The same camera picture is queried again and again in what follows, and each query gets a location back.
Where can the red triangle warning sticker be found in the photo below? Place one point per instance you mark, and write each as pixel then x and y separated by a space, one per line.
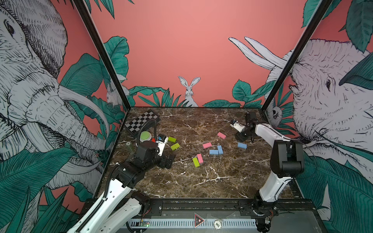
pixel 198 220

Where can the black front rail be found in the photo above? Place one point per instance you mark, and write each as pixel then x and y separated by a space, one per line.
pixel 246 207

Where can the white slotted cable duct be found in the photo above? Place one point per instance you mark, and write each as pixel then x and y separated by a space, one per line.
pixel 157 223

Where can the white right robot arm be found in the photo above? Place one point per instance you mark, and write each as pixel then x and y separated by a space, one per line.
pixel 286 162

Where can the folded black chess board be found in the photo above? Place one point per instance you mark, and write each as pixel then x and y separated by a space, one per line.
pixel 134 126

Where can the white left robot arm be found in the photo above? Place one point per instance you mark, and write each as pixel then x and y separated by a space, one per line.
pixel 119 203

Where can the black right corner post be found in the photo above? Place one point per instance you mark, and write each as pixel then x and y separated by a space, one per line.
pixel 313 23

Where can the green block far left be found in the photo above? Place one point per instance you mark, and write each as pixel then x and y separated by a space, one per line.
pixel 171 139

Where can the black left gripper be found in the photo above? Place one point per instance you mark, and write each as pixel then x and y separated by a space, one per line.
pixel 164 163

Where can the green dome push button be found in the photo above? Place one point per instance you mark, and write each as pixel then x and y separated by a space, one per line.
pixel 145 136

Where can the black left corner post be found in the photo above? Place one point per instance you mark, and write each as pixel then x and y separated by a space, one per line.
pixel 92 30

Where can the black corner post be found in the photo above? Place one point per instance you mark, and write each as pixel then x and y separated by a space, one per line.
pixel 92 30
pixel 313 23

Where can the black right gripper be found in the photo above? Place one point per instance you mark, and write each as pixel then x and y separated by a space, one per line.
pixel 240 136

